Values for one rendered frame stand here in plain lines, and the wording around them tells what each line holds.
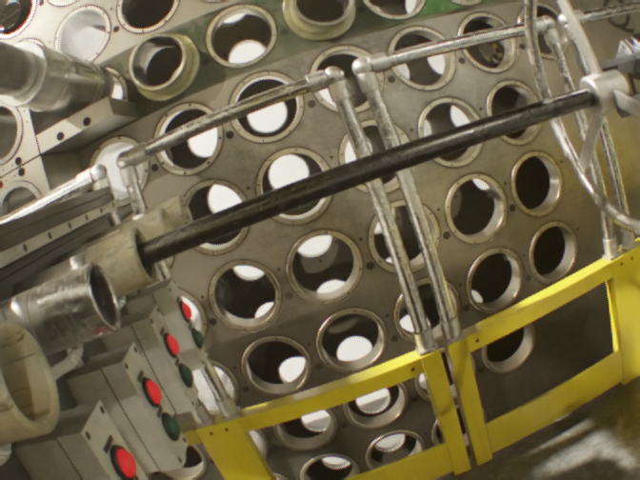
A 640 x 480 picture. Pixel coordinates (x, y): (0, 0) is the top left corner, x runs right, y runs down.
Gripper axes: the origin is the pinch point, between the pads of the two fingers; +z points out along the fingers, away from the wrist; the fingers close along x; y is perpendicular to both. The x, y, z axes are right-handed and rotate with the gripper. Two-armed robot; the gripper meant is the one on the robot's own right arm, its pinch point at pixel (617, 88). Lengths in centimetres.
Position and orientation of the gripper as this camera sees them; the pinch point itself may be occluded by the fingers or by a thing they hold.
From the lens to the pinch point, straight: 73.1
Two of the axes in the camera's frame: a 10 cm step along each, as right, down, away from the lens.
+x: -3.2, -8.1, 5.0
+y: 1.4, 4.8, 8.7
